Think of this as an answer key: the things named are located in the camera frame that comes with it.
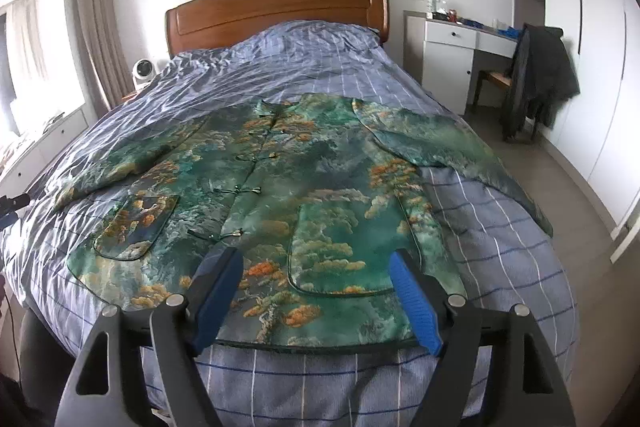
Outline green patterned silk jacket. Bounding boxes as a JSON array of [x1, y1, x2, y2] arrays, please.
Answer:
[[55, 94, 548, 349]]

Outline white low cabinet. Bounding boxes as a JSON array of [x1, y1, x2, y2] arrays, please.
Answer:
[[1, 106, 88, 197]]

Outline blue plaid bed duvet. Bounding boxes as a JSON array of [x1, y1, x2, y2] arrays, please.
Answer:
[[1, 20, 578, 426]]

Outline beige curtain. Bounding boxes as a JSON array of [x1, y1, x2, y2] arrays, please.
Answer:
[[75, 0, 134, 116]]

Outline brown wooden headboard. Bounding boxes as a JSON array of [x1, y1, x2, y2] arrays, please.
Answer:
[[165, 0, 390, 56]]

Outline dark jacket on chair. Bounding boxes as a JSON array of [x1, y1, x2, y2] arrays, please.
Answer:
[[499, 24, 580, 141]]

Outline wooden chair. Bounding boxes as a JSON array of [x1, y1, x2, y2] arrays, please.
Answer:
[[470, 70, 538, 143]]

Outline white desk with drawers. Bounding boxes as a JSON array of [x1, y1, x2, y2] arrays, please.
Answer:
[[404, 11, 516, 115]]

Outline white wardrobe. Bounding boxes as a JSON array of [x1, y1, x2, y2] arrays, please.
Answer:
[[544, 0, 639, 225]]

